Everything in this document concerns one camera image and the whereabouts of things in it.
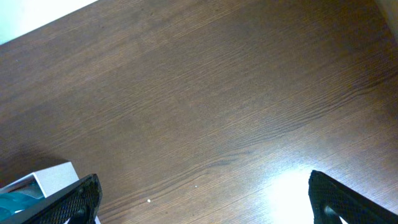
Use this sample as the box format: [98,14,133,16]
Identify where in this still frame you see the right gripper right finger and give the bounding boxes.
[308,170,397,224]

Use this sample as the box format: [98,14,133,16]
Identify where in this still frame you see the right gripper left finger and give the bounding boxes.
[0,173,103,224]

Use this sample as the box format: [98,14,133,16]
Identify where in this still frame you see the blue mouthwash bottle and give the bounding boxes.
[1,185,45,221]

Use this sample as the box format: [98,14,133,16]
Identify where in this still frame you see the white open cardboard box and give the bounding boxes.
[1,162,100,224]

